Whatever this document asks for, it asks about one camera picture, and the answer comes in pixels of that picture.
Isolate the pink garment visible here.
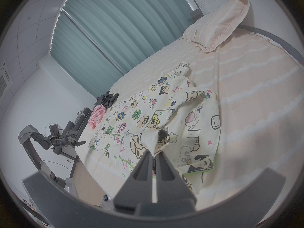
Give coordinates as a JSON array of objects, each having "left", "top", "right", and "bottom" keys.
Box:
[{"left": 88, "top": 105, "right": 106, "bottom": 130}]

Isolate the bed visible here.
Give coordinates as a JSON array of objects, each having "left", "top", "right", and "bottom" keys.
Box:
[{"left": 75, "top": 0, "right": 304, "bottom": 199}]

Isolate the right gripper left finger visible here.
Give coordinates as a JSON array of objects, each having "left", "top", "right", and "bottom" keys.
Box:
[{"left": 113, "top": 150, "right": 154, "bottom": 206}]

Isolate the white ceiling air conditioner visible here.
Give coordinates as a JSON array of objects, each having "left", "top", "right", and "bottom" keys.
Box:
[{"left": 0, "top": 62, "right": 13, "bottom": 100}]

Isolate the dark grey garment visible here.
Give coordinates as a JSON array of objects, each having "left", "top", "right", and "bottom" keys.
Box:
[{"left": 95, "top": 91, "right": 119, "bottom": 109}]

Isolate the black chest of drawers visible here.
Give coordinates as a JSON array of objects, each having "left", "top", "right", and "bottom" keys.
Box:
[{"left": 63, "top": 107, "right": 93, "bottom": 139}]

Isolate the pale pink striped pillow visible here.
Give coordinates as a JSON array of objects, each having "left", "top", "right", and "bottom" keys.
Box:
[{"left": 183, "top": 0, "right": 250, "bottom": 53}]

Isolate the white printed pyjama top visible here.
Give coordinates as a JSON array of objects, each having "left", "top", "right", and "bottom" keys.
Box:
[{"left": 88, "top": 62, "right": 221, "bottom": 194}]

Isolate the blue-green curtain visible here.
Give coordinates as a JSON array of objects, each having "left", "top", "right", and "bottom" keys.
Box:
[
  {"left": 49, "top": 10, "right": 126, "bottom": 100},
  {"left": 60, "top": 0, "right": 199, "bottom": 76}
]

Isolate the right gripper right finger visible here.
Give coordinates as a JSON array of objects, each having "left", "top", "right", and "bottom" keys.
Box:
[{"left": 157, "top": 151, "right": 197, "bottom": 205}]

